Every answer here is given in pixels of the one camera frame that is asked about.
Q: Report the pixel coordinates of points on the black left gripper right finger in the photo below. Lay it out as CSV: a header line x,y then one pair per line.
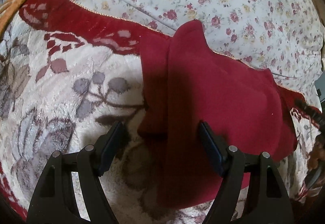
x,y
251,190

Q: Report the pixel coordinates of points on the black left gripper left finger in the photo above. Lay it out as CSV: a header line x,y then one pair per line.
x,y
69,188

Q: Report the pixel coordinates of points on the dark red small garment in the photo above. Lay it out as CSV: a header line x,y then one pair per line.
x,y
185,82

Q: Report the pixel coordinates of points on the person's right hand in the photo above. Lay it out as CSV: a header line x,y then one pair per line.
x,y
317,153

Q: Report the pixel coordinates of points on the cream red floral plush blanket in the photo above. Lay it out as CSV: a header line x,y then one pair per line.
x,y
60,91

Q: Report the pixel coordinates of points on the white rose print bedsheet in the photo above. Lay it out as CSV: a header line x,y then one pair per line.
x,y
285,36

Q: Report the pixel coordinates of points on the orange cream checkered plush blanket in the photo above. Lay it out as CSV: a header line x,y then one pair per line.
x,y
8,10

